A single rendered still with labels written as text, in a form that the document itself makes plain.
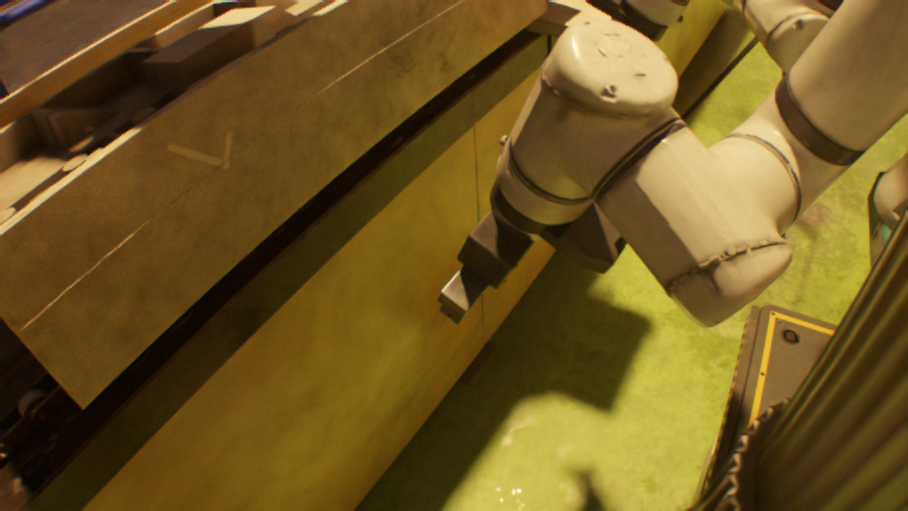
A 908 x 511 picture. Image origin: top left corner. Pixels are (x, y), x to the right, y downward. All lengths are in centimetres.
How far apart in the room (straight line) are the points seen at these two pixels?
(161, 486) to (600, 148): 64
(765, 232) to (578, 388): 114
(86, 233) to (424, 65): 51
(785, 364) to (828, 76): 88
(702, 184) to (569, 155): 9
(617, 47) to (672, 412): 119
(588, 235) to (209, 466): 57
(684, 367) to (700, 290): 120
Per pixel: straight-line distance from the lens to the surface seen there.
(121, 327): 65
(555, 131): 43
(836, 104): 46
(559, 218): 50
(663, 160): 40
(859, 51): 44
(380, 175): 86
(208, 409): 79
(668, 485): 143
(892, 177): 101
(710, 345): 166
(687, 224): 40
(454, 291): 57
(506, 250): 54
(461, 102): 98
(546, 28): 117
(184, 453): 81
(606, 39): 42
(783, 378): 125
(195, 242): 67
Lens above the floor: 128
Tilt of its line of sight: 46 degrees down
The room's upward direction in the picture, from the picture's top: 5 degrees counter-clockwise
